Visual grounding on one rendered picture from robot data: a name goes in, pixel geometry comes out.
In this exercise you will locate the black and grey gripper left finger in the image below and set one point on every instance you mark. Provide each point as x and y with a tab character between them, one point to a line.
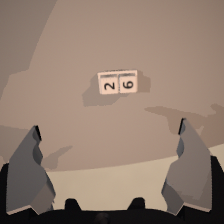
25	188

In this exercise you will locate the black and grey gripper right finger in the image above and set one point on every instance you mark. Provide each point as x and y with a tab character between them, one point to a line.
194	185

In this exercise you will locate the beige rectangular tray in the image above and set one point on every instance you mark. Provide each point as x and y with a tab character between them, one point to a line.
100	73

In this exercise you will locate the beige number cube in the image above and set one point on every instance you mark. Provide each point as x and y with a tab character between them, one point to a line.
109	84
127	83

